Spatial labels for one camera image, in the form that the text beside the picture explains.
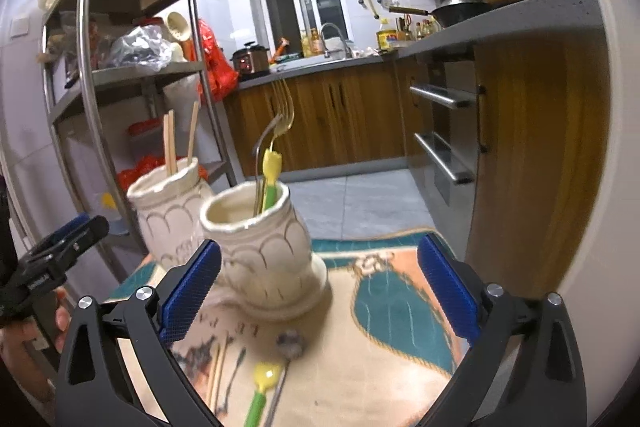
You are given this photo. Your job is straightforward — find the yellow plastic utensil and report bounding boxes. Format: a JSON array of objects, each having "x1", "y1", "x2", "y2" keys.
[{"x1": 260, "y1": 150, "x2": 283, "y2": 212}]

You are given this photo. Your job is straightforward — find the cream plastic colander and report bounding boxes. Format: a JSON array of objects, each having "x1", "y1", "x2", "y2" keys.
[{"x1": 164, "y1": 10, "x2": 191, "y2": 43}]

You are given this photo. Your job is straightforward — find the gold fork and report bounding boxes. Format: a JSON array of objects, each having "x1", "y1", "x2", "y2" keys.
[{"x1": 255, "y1": 76, "x2": 296, "y2": 214}]

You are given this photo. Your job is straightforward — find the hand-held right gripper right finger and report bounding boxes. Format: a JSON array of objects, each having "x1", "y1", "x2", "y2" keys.
[{"x1": 416, "y1": 234, "x2": 589, "y2": 427}]

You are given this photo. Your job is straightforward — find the person's left hand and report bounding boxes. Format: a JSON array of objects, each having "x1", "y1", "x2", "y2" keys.
[{"x1": 0, "y1": 286, "x2": 72, "y2": 404}]

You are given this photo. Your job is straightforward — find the wooden base cabinets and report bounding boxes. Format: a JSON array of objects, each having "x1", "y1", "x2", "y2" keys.
[{"x1": 222, "y1": 26, "x2": 619, "y2": 304}]

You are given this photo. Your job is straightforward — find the steel faucet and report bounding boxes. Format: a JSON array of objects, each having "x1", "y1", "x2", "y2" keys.
[{"x1": 318, "y1": 22, "x2": 351, "y2": 58}]

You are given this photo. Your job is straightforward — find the grey kitchen countertop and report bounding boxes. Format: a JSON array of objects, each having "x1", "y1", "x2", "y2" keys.
[{"x1": 237, "y1": 0, "x2": 609, "y2": 90}]

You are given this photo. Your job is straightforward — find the black wok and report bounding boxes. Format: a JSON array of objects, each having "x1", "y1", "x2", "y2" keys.
[{"x1": 388, "y1": 0, "x2": 501, "y2": 28}]

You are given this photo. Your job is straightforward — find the built-in oven with steel handles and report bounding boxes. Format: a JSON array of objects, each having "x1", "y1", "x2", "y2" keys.
[{"x1": 407, "y1": 56, "x2": 489, "y2": 208}]

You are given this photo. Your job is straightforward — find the crumpled red plastic bag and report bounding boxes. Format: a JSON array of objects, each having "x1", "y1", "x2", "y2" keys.
[{"x1": 117, "y1": 155, "x2": 166, "y2": 193}]

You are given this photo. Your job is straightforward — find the red lidded container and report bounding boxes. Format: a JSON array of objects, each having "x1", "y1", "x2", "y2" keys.
[{"x1": 127, "y1": 120, "x2": 164, "y2": 143}]

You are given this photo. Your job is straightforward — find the green handled yellow spoon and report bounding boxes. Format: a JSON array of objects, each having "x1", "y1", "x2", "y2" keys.
[{"x1": 243, "y1": 361, "x2": 285, "y2": 427}]

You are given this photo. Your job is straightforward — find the metal shelf rack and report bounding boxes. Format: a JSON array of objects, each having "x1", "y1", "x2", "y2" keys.
[{"x1": 39, "y1": 0, "x2": 239, "y2": 283}]

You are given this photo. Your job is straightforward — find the yellow oil bottle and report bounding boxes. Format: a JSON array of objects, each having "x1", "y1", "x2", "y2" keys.
[{"x1": 375, "y1": 19, "x2": 400, "y2": 52}]

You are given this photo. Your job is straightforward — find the silver flower shaped spoon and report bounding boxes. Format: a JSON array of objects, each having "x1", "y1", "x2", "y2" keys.
[{"x1": 262, "y1": 330, "x2": 305, "y2": 427}]

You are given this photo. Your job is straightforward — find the amber bottles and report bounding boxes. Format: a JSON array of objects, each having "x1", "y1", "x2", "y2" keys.
[{"x1": 299, "y1": 28, "x2": 324, "y2": 57}]

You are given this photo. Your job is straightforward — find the hanging red plastic bag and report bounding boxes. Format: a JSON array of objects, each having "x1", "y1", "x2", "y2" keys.
[{"x1": 197, "y1": 19, "x2": 240, "y2": 100}]

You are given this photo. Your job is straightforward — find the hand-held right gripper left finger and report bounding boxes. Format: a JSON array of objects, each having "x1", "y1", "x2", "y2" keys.
[{"x1": 55, "y1": 238, "x2": 223, "y2": 427}]

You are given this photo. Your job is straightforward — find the printed teal and beige mat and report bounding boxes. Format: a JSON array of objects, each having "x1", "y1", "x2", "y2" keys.
[{"x1": 104, "y1": 226, "x2": 477, "y2": 427}]

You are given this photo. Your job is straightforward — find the clear plastic bag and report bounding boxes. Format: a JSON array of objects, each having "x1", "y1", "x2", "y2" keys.
[{"x1": 109, "y1": 25, "x2": 174, "y2": 72}]

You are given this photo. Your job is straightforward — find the silver fork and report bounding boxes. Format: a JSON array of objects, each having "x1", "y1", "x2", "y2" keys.
[{"x1": 251, "y1": 114, "x2": 284, "y2": 212}]

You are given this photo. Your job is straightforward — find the cream floral ceramic utensil holder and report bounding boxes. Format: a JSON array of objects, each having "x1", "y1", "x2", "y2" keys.
[{"x1": 126, "y1": 156, "x2": 330, "y2": 322}]

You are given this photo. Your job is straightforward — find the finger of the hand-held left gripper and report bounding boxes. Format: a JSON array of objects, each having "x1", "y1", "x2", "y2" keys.
[
  {"x1": 46, "y1": 213, "x2": 92, "y2": 248},
  {"x1": 19, "y1": 215, "x2": 110, "y2": 280}
]

